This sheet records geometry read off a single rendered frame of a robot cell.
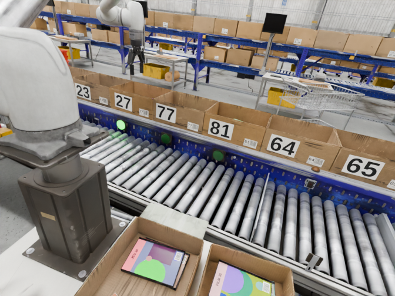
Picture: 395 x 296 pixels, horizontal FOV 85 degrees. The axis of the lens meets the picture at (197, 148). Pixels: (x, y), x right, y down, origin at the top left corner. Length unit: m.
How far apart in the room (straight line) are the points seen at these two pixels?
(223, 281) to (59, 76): 0.77
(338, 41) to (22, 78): 5.60
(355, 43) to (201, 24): 3.44
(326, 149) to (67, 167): 1.21
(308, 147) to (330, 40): 4.56
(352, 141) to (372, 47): 4.34
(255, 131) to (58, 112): 1.03
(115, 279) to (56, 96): 0.60
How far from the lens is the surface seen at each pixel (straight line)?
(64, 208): 0.74
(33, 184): 0.78
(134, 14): 1.61
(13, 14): 0.92
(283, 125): 1.61
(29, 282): 0.98
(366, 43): 5.88
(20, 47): 0.62
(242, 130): 1.35
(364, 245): 1.30
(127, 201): 1.18
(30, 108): 0.63
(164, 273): 0.85
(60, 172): 0.74
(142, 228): 0.95
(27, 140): 0.68
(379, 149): 1.73
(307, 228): 1.20
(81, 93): 2.04
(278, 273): 0.91
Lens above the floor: 1.52
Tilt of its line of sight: 30 degrees down
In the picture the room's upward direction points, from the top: 7 degrees clockwise
